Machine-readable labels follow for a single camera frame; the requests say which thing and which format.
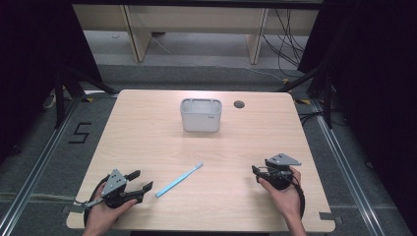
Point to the light blue toothbrush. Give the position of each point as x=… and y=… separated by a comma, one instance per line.
x=178, y=180

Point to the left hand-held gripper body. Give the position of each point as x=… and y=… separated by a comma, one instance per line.
x=113, y=183

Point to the black metal stand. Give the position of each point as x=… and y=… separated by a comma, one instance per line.
x=59, y=98
x=327, y=98

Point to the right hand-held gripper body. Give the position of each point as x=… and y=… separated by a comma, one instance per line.
x=278, y=170

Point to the light wooden desk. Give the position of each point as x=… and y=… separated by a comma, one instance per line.
x=196, y=18

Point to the aluminium floor rail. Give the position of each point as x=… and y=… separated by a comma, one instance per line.
x=347, y=170
x=36, y=164

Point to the person's right hand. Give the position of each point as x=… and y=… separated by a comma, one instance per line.
x=285, y=198

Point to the grey plastic holder box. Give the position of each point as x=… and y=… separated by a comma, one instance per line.
x=200, y=118

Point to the person's left hand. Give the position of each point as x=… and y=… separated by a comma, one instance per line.
x=103, y=214

